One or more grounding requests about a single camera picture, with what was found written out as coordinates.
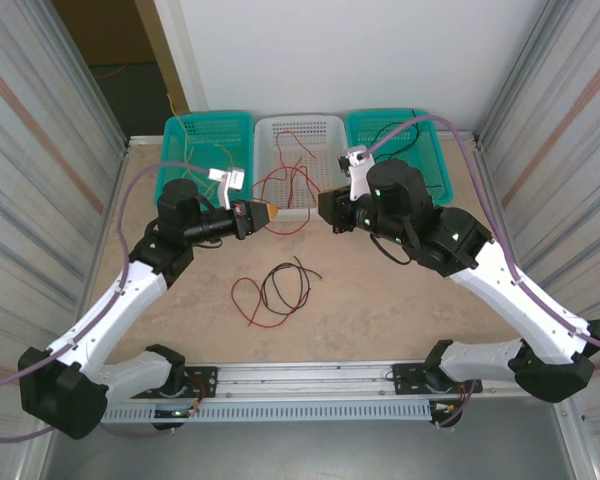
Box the red wire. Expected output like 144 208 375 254
269 169 323 236
251 158 304 209
275 130 317 160
231 276 282 329

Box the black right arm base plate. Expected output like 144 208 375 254
390 363 484 396

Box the teal plastic basket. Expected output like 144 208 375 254
153 110 255 221
344 108 455 206

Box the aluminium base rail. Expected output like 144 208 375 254
39 362 521 401

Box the white plastic basket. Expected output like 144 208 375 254
252 114 352 221

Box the grey slotted cable duct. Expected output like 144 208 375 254
53 399 434 424

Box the brown wooden door frame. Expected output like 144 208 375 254
133 0 191 115

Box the yellow wire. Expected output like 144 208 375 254
199 143 234 199
167 92 196 176

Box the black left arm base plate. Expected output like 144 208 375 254
128 366 219 400

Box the orange floor cable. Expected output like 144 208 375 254
92 63 129 80

